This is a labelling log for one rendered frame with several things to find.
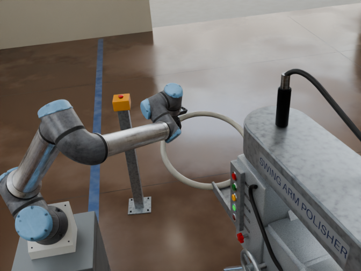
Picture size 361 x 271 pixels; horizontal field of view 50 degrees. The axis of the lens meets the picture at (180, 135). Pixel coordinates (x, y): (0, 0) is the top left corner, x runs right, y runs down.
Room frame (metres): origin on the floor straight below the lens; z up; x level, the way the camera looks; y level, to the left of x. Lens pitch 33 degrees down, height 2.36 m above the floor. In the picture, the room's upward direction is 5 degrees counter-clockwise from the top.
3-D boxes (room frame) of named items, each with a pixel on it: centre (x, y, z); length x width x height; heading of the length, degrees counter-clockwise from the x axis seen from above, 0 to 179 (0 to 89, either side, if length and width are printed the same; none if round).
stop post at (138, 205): (2.53, 0.41, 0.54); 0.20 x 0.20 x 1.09; 1
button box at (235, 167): (1.06, -0.19, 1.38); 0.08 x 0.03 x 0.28; 17
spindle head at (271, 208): (0.95, -0.35, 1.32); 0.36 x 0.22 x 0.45; 17
